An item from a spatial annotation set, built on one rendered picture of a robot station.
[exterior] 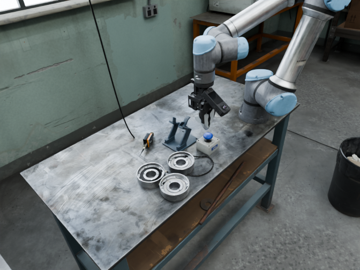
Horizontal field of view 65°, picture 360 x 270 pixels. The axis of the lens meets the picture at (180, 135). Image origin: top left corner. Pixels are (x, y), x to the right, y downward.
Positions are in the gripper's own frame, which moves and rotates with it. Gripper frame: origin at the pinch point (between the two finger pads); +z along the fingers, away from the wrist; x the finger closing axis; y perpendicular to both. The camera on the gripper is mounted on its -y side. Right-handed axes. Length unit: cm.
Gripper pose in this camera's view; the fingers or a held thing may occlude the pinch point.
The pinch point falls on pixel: (208, 127)
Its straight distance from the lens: 113.7
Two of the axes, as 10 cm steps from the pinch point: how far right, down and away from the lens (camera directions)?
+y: -7.2, -3.8, 5.8
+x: -6.9, 4.6, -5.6
